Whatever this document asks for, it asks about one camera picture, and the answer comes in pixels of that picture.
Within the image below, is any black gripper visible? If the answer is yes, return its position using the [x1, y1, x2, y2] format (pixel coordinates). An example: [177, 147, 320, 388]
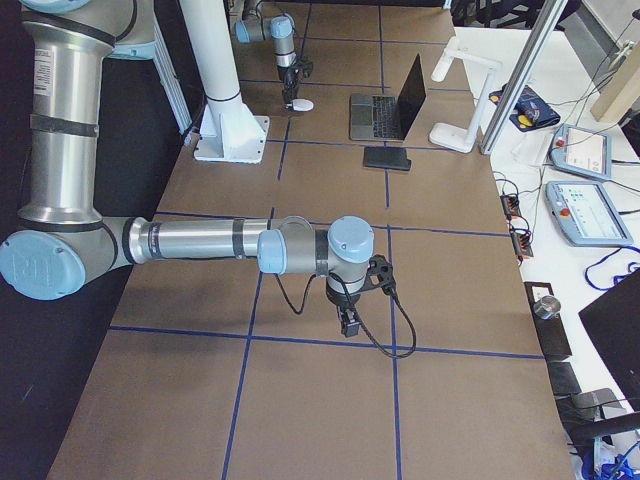
[325, 287, 361, 337]
[278, 57, 313, 109]

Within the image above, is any white computer mouse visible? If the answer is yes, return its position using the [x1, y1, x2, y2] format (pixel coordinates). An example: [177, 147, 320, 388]
[291, 98, 314, 112]

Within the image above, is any grey laptop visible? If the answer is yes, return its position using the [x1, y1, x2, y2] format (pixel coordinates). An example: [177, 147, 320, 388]
[349, 54, 427, 141]

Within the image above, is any black mouse pad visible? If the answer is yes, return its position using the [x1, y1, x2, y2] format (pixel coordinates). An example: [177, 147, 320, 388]
[363, 146, 412, 172]

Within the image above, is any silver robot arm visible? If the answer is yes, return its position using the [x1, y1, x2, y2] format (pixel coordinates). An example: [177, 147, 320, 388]
[1, 1, 383, 344]
[233, 1, 314, 112]

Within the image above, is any silver metal cup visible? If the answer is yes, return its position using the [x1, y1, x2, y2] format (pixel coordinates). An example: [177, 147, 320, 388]
[532, 295, 561, 320]

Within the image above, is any dark box with label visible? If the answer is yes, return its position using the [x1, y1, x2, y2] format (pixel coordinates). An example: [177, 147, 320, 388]
[524, 281, 572, 361]

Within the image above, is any dark blue space pouch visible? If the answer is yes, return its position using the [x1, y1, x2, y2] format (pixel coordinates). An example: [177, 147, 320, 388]
[509, 86, 561, 132]

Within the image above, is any teach pendant near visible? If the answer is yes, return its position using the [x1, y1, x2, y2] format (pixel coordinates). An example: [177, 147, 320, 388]
[544, 181, 633, 247]

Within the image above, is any teach pendant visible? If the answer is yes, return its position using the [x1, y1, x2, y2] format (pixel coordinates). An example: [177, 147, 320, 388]
[544, 181, 633, 247]
[548, 124, 612, 181]

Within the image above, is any black monitor corner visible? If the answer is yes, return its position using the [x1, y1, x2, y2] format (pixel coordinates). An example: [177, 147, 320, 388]
[579, 272, 640, 411]

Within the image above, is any teach pendant far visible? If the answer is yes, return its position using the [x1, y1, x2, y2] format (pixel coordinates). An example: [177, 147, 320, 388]
[548, 124, 612, 181]

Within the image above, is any wooden board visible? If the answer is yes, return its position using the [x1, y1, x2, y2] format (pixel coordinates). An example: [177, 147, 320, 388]
[591, 43, 639, 123]

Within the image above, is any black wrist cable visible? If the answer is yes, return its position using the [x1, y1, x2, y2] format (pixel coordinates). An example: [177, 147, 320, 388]
[274, 272, 417, 359]

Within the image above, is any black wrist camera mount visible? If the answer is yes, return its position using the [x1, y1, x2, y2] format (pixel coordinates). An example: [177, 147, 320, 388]
[360, 254, 396, 296]

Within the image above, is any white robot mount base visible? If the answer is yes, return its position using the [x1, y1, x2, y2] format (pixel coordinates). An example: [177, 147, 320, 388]
[180, 0, 270, 164]

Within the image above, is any black cable cluster right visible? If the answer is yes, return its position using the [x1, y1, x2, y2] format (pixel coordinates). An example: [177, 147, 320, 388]
[508, 217, 534, 263]

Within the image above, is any black cable cluster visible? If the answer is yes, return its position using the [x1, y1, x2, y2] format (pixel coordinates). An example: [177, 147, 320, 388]
[497, 179, 521, 220]
[508, 217, 534, 263]

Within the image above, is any black cable cluster left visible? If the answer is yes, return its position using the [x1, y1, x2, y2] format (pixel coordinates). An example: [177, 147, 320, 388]
[497, 179, 521, 220]

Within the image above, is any aluminium frame post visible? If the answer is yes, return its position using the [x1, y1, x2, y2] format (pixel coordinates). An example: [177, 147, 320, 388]
[479, 0, 568, 155]

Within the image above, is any blue cable right desk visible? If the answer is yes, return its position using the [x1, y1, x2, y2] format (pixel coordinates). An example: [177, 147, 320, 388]
[584, 244, 640, 292]

